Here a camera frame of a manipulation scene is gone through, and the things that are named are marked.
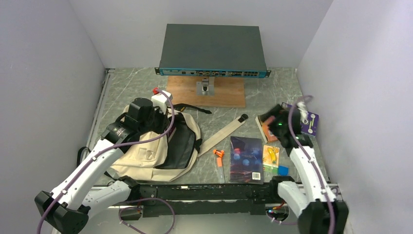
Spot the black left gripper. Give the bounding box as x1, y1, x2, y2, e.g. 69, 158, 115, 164
138, 103, 170, 135

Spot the purple boxed book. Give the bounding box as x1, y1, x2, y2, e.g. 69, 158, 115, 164
291, 106, 319, 137

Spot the beige canvas backpack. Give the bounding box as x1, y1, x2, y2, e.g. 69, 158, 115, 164
110, 110, 248, 182

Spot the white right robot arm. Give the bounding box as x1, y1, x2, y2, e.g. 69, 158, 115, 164
258, 104, 349, 234

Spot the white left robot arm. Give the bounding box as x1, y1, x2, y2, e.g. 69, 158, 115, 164
35, 92, 175, 234

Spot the yellow banana toy pack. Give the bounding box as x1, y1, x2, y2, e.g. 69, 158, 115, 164
263, 145, 280, 174

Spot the orange pen in pack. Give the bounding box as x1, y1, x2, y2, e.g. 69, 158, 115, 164
213, 149, 225, 184

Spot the orange blue paperback book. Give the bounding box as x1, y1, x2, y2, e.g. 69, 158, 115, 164
255, 115, 278, 143

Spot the dark space notebook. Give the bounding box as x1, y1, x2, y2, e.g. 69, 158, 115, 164
229, 136, 264, 184

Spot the blue eraser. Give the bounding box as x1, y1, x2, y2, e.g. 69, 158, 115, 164
278, 165, 289, 176

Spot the wooden base board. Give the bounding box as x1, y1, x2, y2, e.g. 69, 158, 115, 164
166, 76, 246, 108

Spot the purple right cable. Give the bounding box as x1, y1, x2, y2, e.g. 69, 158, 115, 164
266, 95, 338, 234

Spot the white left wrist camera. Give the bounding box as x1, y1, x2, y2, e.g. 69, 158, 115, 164
151, 88, 170, 114

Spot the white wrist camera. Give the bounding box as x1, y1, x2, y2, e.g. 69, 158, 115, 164
151, 88, 170, 114
296, 101, 309, 124

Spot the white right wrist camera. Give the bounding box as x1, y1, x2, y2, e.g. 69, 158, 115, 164
296, 101, 309, 124

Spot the grey metal stand bracket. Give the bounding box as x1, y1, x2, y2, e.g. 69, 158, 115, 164
196, 77, 215, 96

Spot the grey network switch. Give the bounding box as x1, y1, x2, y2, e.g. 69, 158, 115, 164
155, 24, 271, 78

